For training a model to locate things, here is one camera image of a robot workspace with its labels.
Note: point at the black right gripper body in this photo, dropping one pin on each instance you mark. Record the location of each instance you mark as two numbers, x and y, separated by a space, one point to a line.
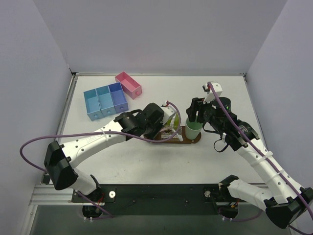
198 110

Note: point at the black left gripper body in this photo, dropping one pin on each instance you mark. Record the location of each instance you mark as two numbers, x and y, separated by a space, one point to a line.
159 126

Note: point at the pink white toothbrush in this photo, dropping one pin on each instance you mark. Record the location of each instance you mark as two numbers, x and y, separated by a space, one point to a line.
196 118

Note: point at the green plastic cup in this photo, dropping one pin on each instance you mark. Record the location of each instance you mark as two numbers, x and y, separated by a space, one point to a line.
192 129

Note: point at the yellow green toothpaste tube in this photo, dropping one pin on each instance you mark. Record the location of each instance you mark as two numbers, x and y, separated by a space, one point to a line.
174 121

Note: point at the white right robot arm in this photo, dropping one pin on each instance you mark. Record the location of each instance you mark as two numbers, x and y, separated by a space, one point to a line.
284 199

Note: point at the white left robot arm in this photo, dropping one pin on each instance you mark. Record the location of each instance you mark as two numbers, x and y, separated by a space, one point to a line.
61 160

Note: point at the oval wooden tray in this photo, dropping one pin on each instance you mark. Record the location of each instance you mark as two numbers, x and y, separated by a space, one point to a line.
179 138

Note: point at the pink drawer box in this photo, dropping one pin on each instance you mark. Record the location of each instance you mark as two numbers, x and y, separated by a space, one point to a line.
132 88

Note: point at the blue compartment organizer box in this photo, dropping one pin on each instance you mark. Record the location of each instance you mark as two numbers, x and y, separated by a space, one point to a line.
105 101

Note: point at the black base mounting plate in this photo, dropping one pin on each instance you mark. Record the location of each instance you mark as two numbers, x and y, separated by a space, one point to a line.
167 199

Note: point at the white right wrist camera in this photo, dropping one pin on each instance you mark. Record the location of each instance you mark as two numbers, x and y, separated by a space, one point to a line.
212 89

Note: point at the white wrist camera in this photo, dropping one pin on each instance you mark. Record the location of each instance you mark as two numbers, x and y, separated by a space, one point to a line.
169 112
212 89

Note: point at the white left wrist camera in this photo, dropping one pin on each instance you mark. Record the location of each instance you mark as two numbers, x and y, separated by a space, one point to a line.
169 112

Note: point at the aluminium frame rail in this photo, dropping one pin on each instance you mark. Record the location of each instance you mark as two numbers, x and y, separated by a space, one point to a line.
48 195

